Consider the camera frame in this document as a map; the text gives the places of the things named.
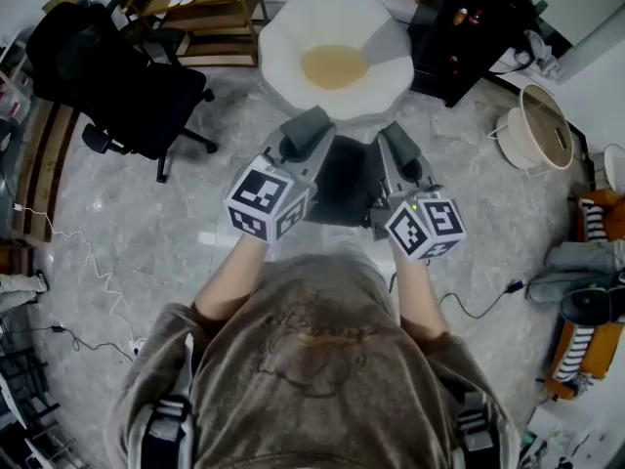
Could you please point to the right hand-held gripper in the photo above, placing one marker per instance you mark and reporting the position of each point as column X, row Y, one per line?
column 425, row 227

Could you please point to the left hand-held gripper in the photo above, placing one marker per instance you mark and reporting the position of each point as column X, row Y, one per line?
column 273, row 198

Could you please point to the black backpack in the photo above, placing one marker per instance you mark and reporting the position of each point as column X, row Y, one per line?
column 344, row 181

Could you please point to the white egg-shaped seat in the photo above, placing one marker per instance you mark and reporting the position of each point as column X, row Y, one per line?
column 303, row 27

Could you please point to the person's right forearm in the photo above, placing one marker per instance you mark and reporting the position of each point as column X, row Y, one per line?
column 417, row 296

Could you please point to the person's left forearm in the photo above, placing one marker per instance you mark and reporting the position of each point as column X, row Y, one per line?
column 234, row 281

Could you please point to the orange striped cushion seat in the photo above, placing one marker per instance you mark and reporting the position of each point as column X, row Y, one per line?
column 593, row 354

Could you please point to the black cabinet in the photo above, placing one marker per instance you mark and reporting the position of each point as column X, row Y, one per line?
column 464, row 52

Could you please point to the orange drink can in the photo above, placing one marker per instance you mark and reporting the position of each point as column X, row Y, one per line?
column 460, row 16

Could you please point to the round white side table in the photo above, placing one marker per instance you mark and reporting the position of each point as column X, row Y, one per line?
column 542, row 125

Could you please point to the wooden shelf rack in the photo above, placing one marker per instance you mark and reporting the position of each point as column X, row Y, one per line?
column 215, row 17

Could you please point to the grey crumpled cloth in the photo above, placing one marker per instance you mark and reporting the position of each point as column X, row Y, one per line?
column 539, row 56

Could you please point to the black office chair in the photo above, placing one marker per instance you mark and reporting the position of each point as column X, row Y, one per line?
column 117, row 86

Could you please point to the grey clothing pile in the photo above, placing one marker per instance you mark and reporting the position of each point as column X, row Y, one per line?
column 581, row 262

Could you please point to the white round stool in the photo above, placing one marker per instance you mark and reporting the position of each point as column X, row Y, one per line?
column 616, row 164

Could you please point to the person's brown shirt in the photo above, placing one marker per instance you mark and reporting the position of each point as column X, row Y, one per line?
column 312, row 359

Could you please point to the black round device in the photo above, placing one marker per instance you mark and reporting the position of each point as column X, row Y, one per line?
column 588, row 303

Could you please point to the wooden bench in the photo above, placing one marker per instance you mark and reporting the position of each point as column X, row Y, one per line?
column 46, row 164

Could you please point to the clear storage boxes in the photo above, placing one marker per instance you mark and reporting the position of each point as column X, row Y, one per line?
column 12, row 91

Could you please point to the pile of papers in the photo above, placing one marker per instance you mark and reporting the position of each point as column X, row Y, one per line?
column 561, row 438

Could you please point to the black metal rack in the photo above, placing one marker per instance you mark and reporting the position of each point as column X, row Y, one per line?
column 24, row 384

